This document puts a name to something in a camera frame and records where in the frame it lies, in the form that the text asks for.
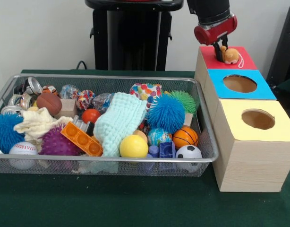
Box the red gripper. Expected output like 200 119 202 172
194 15 238 62

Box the brown monkey plush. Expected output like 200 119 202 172
220 45 245 69

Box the green fuzzy ball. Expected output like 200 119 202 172
170 90 197 116

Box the blue fuzzy ball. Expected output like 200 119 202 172
0 112 26 154
146 94 186 135

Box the wooden box with three holes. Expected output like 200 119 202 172
194 46 290 192

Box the shallow clear mesh bin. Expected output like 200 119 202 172
0 73 219 177

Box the black upright panel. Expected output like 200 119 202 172
265 3 290 83

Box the dark green table cloth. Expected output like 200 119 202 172
276 75 290 95
0 69 290 227

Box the small orange basketball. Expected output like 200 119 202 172
172 127 199 150

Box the black and white soccer ball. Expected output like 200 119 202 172
175 144 204 172

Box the mint green knitted cloth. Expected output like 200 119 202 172
93 92 148 157

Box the yellow ball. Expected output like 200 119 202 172
119 135 149 158

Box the multicoloured knotted fabric toy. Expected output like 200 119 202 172
76 89 96 110

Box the orange plastic block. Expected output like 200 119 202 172
60 122 104 157

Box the brown toy football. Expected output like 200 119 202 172
36 92 63 116

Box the purple spiky ball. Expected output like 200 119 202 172
38 124 82 156

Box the white baseball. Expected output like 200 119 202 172
9 141 39 170

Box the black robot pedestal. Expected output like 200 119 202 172
85 0 185 71

